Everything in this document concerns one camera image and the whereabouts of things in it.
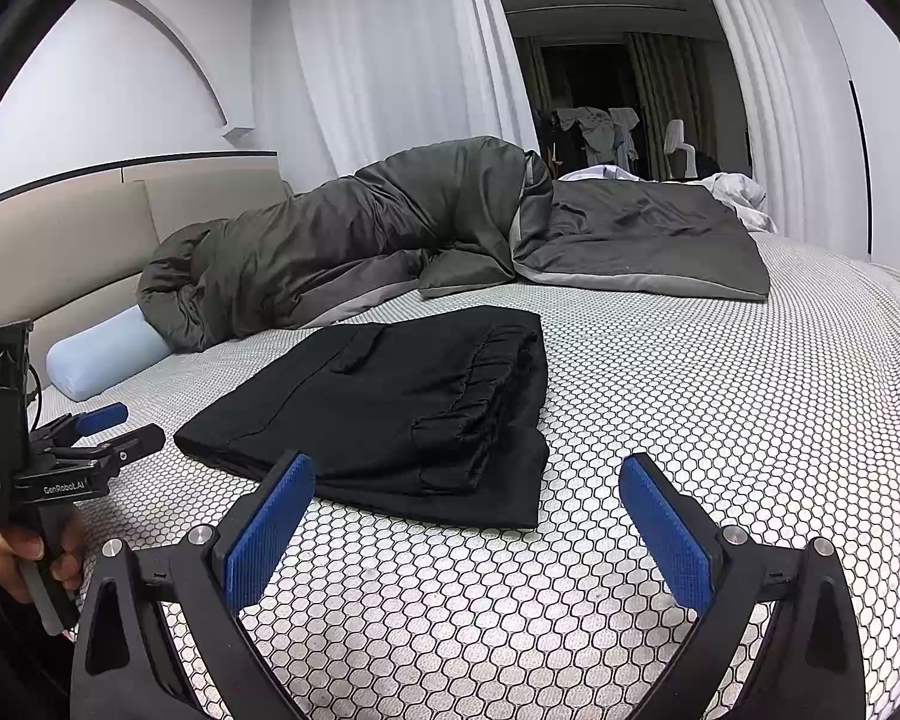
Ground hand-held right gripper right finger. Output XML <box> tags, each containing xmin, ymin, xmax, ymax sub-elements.
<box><xmin>619</xmin><ymin>454</ymin><xmax>867</xmax><ymax>720</ymax></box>

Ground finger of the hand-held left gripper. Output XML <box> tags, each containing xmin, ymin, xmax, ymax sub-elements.
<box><xmin>71</xmin><ymin>424</ymin><xmax>166</xmax><ymax>466</ymax></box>
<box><xmin>75</xmin><ymin>403</ymin><xmax>130</xmax><ymax>437</ymax></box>

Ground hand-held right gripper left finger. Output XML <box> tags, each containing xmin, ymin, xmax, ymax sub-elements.
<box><xmin>71</xmin><ymin>451</ymin><xmax>317</xmax><ymax>720</ymax></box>

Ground black pants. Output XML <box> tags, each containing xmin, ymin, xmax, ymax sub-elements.
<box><xmin>174</xmin><ymin>305</ymin><xmax>550</xmax><ymax>530</ymax></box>

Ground person's left forearm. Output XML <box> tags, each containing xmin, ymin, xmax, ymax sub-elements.
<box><xmin>0</xmin><ymin>514</ymin><xmax>68</xmax><ymax>720</ymax></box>

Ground person's left hand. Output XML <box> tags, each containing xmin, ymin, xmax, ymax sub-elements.
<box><xmin>0</xmin><ymin>521</ymin><xmax>87</xmax><ymax>603</ymax></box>

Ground light blue pillow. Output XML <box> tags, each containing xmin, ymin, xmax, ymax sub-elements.
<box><xmin>46</xmin><ymin>311</ymin><xmax>167</xmax><ymax>402</ymax></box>

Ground bed with honeycomb sheet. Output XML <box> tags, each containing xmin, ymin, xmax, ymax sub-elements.
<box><xmin>0</xmin><ymin>229</ymin><xmax>900</xmax><ymax>720</ymax></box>

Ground beige padded headboard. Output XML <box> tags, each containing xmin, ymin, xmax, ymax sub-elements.
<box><xmin>0</xmin><ymin>154</ymin><xmax>293</xmax><ymax>451</ymax></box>

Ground grey duvet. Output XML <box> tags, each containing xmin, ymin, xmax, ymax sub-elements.
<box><xmin>136</xmin><ymin>136</ymin><xmax>771</xmax><ymax>353</ymax></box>

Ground crumpled white sheet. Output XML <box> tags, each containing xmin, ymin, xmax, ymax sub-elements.
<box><xmin>559</xmin><ymin>165</ymin><xmax>777</xmax><ymax>233</ymax></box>

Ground white chair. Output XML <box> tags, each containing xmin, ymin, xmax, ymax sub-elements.
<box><xmin>664</xmin><ymin>120</ymin><xmax>698</xmax><ymax>181</ymax></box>

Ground clothes on rack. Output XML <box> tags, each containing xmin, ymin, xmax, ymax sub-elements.
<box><xmin>555</xmin><ymin>105</ymin><xmax>640</xmax><ymax>170</ymax></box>

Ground white wardrobe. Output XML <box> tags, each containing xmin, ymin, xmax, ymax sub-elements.
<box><xmin>787</xmin><ymin>0</ymin><xmax>900</xmax><ymax>271</ymax></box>

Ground brown curtain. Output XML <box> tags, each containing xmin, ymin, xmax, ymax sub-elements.
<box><xmin>622</xmin><ymin>31</ymin><xmax>713</xmax><ymax>181</ymax></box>

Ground white sheer curtain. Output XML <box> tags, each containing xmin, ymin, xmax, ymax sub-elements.
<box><xmin>682</xmin><ymin>0</ymin><xmax>807</xmax><ymax>241</ymax></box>
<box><xmin>281</xmin><ymin>0</ymin><xmax>537</xmax><ymax>181</ymax></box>

